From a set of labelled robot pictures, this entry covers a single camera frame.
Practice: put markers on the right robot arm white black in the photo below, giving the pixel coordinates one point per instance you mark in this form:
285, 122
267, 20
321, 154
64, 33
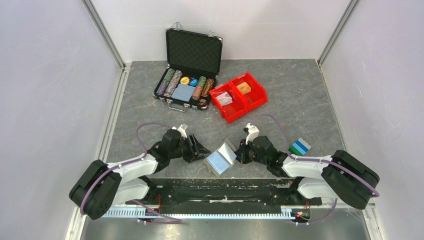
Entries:
339, 175

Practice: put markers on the black poker chip case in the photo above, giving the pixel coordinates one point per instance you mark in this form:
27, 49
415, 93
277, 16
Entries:
193, 59

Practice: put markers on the blue playing card deck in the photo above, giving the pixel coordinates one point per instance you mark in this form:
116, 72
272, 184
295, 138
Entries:
183, 92

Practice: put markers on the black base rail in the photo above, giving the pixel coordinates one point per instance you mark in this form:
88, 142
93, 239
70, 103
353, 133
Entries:
224, 195

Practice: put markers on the white cards in bin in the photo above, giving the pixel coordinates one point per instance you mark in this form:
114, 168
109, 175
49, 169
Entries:
224, 99

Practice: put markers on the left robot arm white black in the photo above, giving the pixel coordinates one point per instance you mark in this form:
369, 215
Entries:
103, 185

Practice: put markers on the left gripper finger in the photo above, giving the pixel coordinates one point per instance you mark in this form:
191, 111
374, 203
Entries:
199, 149
196, 157

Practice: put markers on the orange cards in bin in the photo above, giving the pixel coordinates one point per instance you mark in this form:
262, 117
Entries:
244, 88

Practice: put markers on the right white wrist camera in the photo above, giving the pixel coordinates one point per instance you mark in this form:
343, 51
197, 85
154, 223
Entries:
252, 132

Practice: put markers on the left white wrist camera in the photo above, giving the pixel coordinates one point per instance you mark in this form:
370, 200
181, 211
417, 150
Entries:
182, 129

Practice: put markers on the green blue toy brick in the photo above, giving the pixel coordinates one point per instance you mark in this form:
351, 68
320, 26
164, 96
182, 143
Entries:
300, 147

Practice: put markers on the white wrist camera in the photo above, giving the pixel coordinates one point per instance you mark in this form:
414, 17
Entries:
252, 132
182, 129

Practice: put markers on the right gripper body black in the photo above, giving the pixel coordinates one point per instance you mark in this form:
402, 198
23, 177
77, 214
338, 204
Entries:
248, 153

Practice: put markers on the white cable duct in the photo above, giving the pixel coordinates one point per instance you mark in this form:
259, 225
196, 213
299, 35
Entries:
139, 212

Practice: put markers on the right red plastic bin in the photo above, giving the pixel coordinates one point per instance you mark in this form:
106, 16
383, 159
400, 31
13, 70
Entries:
251, 91

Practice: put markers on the red plastic bin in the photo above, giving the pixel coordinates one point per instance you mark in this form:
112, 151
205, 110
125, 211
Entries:
234, 110
251, 91

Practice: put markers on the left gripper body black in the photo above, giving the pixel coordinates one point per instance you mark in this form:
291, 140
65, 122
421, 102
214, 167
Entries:
188, 151

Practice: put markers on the left red plastic bin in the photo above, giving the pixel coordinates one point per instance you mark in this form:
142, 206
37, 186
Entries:
234, 110

